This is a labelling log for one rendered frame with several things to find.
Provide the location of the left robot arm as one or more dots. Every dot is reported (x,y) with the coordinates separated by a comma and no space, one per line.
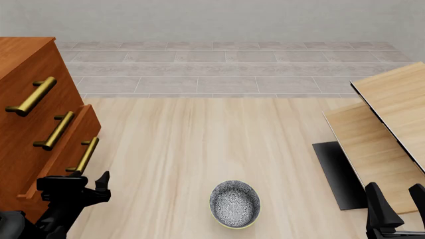
(56,219)

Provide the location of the pale wooden two-tier shelf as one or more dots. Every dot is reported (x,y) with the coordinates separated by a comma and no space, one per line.
(375,139)

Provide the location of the patterned grey bowl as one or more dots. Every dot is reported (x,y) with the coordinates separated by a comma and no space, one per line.
(235,204)

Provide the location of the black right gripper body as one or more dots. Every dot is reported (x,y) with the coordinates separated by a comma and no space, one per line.
(395,235)

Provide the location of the wooden cabinet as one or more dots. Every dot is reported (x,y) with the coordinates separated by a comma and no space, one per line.
(23,54)

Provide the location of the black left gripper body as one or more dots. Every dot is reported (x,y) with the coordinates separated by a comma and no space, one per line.
(94,198)

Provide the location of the wooden cabinet drawer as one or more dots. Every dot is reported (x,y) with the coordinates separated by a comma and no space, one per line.
(40,64)
(90,124)
(71,100)

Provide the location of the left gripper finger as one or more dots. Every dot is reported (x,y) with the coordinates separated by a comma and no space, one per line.
(76,174)
(103,183)

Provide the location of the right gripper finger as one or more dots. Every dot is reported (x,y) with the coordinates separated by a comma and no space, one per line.
(380,209)
(419,196)

